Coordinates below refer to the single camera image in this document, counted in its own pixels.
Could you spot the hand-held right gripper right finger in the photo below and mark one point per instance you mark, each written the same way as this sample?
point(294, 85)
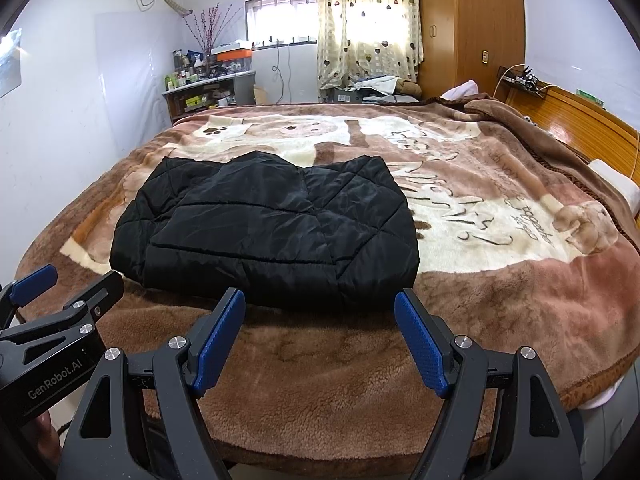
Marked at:
point(420, 345)

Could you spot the white cloth on floor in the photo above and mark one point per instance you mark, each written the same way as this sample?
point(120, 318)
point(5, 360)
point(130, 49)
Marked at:
point(462, 90)

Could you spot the power strip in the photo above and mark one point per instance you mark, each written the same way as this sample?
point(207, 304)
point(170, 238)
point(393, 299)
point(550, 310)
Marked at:
point(522, 82)

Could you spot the pile of clothes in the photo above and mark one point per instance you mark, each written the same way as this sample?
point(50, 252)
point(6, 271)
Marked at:
point(360, 91)

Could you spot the cardboard box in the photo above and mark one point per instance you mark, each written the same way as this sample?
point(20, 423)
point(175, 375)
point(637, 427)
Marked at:
point(261, 95)

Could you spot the person's left hand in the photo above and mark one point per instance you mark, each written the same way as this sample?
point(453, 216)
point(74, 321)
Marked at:
point(44, 435)

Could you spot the cluttered shelf desk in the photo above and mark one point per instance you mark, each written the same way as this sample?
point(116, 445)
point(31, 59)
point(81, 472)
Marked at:
point(210, 87)

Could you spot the heart print curtain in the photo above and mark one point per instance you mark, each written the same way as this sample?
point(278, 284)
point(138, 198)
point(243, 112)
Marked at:
point(367, 20)

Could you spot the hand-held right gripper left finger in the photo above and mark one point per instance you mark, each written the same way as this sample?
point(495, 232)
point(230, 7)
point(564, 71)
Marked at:
point(220, 345)

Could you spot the window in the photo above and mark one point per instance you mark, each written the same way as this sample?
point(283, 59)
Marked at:
point(280, 20)

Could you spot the wall poster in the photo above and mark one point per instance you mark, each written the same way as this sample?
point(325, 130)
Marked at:
point(9, 65)

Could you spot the orange and white box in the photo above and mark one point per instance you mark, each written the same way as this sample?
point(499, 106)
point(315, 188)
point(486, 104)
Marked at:
point(230, 51)

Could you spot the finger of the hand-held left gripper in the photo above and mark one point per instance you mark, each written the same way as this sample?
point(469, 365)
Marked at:
point(32, 282)
point(102, 290)

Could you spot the black quilted jacket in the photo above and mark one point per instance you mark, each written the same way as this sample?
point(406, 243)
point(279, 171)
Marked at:
point(270, 230)

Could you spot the wooden headboard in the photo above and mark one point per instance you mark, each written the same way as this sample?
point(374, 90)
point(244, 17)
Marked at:
point(585, 120)

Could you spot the wooden wardrobe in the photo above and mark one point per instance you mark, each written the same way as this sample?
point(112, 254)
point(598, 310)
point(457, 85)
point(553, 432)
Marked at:
point(470, 25)

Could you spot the brown printed fleece blanket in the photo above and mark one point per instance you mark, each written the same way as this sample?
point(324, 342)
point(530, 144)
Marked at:
point(475, 260)

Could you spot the dried flower branches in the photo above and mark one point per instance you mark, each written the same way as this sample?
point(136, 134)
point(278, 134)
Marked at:
point(212, 30)

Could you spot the white pillow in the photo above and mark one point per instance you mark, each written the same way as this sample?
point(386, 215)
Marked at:
point(617, 180)

